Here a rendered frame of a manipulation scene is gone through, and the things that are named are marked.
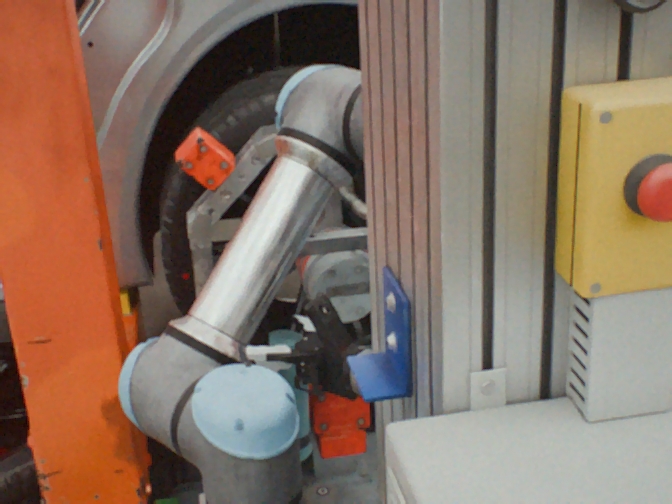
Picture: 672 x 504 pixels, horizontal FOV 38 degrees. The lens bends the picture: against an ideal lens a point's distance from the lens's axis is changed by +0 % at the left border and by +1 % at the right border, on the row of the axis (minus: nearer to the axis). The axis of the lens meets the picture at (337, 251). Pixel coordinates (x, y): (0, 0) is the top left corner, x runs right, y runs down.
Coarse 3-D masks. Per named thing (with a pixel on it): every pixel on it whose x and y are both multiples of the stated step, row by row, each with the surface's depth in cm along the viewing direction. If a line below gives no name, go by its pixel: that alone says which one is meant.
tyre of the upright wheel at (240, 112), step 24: (264, 72) 204; (288, 72) 199; (240, 96) 195; (264, 96) 187; (192, 120) 206; (216, 120) 191; (240, 120) 186; (264, 120) 187; (240, 144) 188; (168, 168) 205; (168, 192) 193; (192, 192) 190; (168, 216) 191; (168, 240) 193; (168, 264) 195; (192, 288) 197
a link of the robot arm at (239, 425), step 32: (192, 384) 115; (224, 384) 112; (256, 384) 112; (192, 416) 112; (224, 416) 107; (256, 416) 107; (288, 416) 109; (192, 448) 112; (224, 448) 107; (256, 448) 107; (288, 448) 110; (224, 480) 109; (256, 480) 109; (288, 480) 111
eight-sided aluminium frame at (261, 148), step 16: (272, 128) 183; (256, 144) 180; (272, 144) 180; (240, 160) 182; (256, 160) 183; (240, 176) 186; (208, 192) 186; (224, 192) 187; (240, 192) 183; (192, 208) 187; (208, 208) 183; (224, 208) 183; (192, 224) 183; (208, 224) 184; (192, 240) 185; (208, 240) 185; (192, 256) 186; (208, 256) 187; (208, 272) 188
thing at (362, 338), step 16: (352, 224) 201; (224, 240) 199; (272, 304) 224; (288, 304) 226; (304, 304) 228; (272, 320) 215; (288, 320) 218; (368, 320) 215; (304, 336) 212; (352, 336) 211; (368, 336) 209
